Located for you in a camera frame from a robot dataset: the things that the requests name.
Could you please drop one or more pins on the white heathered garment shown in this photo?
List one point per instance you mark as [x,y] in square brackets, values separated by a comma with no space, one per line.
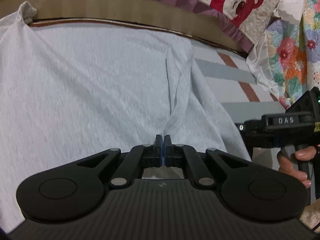
[87,80]

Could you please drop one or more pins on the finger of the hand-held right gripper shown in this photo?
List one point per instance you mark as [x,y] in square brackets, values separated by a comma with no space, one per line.
[247,128]

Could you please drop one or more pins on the tan bed base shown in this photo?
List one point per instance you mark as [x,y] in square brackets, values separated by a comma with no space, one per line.
[100,5]

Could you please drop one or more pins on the striped bed sheet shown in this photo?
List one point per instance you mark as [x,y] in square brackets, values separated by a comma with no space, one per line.
[225,72]

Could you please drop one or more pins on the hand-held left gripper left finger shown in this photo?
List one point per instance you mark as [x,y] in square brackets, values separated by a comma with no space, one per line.
[158,152]

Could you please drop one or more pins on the person's right hand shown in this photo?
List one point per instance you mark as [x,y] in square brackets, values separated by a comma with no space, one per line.
[303,153]

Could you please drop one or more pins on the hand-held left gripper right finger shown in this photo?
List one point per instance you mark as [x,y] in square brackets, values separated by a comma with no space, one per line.
[168,152]

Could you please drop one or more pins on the person's bare leg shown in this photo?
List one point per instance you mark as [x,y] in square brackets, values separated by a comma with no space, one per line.
[311,215]

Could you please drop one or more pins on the floral patterned quilt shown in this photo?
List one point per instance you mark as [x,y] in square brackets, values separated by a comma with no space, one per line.
[290,7]

